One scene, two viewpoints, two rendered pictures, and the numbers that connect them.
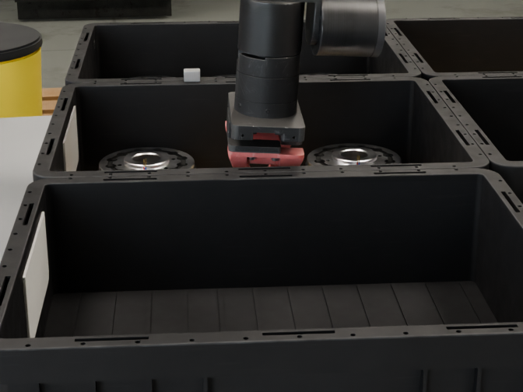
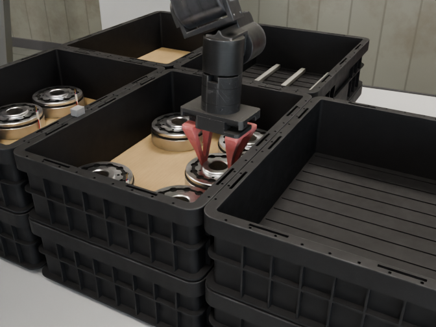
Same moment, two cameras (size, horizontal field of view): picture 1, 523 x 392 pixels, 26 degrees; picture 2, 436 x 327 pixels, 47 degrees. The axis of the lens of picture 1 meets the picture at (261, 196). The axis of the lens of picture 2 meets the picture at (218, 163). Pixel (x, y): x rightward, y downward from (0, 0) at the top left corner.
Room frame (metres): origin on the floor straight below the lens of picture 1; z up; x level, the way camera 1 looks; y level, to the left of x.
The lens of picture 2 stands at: (0.64, 0.56, 1.25)
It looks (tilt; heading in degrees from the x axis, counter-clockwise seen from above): 30 degrees down; 302
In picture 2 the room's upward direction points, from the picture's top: straight up
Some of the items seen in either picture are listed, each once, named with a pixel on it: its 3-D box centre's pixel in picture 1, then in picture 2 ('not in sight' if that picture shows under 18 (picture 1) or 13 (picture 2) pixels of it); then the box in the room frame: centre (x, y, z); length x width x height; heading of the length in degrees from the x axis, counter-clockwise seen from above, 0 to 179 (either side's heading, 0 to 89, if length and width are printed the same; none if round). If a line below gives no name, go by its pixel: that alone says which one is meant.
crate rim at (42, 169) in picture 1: (254, 131); (179, 126); (1.06, 0.01, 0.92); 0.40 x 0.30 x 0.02; 94
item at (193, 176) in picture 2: not in sight; (218, 169); (0.99, 0.00, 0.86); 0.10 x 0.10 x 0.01
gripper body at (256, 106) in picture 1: (266, 89); (220, 95); (0.99, 0.00, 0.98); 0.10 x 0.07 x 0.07; 3
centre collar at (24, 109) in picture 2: not in sight; (14, 111); (1.44, 0.03, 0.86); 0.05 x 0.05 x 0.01
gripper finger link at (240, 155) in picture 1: (262, 167); (225, 142); (0.98, 0.00, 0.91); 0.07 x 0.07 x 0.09; 3
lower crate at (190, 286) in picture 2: not in sight; (183, 210); (1.06, 0.01, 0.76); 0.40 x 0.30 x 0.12; 94
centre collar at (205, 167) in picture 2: not in sight; (218, 167); (0.99, 0.00, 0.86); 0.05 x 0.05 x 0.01
